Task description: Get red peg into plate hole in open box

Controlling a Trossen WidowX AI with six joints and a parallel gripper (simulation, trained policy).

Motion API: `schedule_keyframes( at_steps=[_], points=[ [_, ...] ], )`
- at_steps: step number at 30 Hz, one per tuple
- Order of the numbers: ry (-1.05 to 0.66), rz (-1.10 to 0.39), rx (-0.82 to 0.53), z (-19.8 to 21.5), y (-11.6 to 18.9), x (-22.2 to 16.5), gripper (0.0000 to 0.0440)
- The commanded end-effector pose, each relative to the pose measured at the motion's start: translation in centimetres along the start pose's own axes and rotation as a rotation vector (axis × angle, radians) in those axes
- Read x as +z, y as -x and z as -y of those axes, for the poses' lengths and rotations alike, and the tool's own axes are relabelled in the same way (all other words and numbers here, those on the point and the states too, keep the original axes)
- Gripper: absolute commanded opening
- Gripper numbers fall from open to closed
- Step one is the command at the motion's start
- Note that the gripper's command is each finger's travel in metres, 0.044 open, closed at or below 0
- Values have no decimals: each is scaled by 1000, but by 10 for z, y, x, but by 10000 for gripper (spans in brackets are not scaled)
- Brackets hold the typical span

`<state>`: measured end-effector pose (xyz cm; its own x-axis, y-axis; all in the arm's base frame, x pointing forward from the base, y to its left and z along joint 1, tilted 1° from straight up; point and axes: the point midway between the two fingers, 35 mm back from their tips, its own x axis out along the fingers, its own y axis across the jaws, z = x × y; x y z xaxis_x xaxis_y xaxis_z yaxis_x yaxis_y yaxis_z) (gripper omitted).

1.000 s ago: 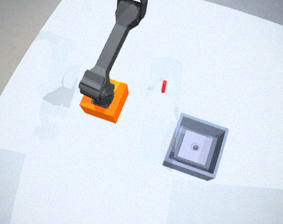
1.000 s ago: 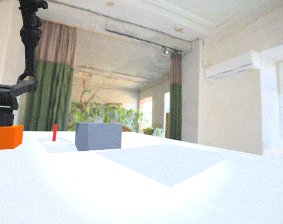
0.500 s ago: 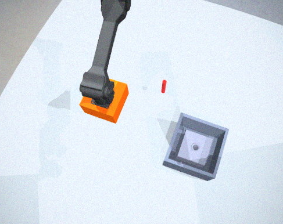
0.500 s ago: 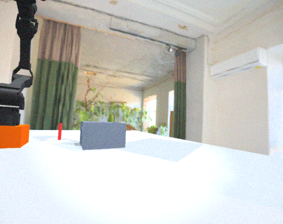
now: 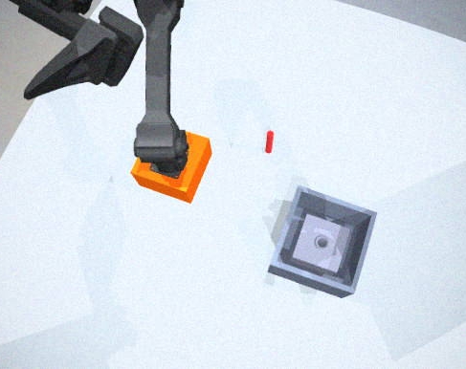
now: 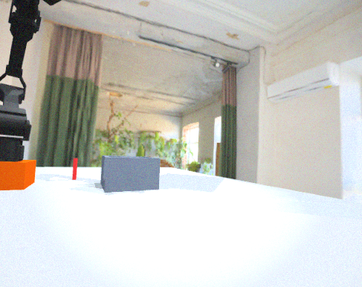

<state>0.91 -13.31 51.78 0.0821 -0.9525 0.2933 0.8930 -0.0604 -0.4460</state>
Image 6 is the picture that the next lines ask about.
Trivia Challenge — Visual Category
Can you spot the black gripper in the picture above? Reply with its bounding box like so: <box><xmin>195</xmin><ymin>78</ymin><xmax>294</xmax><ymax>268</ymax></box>
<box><xmin>17</xmin><ymin>0</ymin><xmax>62</xmax><ymax>7</ymax></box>

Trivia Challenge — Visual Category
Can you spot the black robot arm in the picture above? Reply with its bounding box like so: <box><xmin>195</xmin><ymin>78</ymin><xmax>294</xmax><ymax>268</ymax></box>
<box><xmin>0</xmin><ymin>0</ymin><xmax>41</xmax><ymax>162</ymax></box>

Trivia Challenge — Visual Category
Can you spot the red peg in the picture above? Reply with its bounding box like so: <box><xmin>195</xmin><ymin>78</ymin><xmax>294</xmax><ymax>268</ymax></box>
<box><xmin>72</xmin><ymin>158</ymin><xmax>78</xmax><ymax>180</ymax></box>

